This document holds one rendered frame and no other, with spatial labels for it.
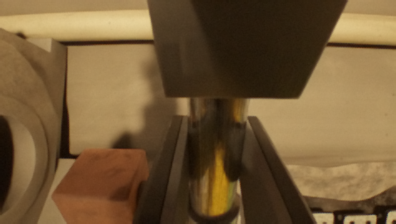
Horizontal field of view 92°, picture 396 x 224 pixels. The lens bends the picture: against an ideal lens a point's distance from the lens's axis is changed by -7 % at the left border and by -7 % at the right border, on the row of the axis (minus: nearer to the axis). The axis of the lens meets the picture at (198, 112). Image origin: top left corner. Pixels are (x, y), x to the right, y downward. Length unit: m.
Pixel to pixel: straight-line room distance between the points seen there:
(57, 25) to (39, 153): 0.14
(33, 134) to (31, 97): 0.04
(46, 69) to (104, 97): 0.07
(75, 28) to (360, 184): 0.42
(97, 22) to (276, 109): 0.23
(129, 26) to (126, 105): 0.10
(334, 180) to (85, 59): 0.37
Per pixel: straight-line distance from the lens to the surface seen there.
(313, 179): 0.33
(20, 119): 0.24
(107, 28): 0.26
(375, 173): 0.36
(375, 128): 0.35
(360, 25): 0.30
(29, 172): 0.26
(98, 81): 0.29
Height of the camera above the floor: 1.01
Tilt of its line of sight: 85 degrees down
